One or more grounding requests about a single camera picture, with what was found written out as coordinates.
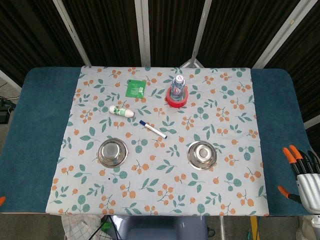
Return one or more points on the stainless steel bowl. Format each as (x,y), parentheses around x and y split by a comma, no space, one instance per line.
(203,155)
(112,153)

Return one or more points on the floral orange fruit tablecloth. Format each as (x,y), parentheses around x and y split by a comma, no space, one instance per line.
(150,175)

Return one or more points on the teal blue table cover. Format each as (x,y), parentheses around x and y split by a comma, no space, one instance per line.
(37,125)

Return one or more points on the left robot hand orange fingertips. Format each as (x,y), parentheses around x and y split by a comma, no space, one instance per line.
(1,200)

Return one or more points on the white partition frame post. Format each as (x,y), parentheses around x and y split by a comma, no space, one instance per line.
(72,33)
(280,35)
(200,32)
(312,121)
(10,81)
(143,32)

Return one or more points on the thin white metal pole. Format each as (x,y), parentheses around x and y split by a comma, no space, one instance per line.
(222,228)

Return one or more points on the white grid-pattern cloth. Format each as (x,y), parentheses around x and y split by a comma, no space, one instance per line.
(80,227)

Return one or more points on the green foil sachet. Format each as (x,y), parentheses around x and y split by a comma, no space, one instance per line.
(135,88)

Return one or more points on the red tape roll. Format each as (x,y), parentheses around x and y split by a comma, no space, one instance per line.
(177,103)

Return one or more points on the clear plastic water bottle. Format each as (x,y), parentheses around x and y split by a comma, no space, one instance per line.
(178,86)

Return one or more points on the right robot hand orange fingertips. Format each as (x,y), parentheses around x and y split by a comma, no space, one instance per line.
(310,187)

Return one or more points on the small white green-label bottle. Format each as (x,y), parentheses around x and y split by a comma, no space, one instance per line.
(121,111)

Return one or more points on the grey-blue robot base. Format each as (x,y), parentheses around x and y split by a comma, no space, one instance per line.
(160,228)

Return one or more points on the yellow floor stand leg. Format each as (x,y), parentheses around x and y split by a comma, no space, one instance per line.
(254,228)

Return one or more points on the white blue-capped marker pen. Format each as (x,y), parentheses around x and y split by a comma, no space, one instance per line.
(153,129)

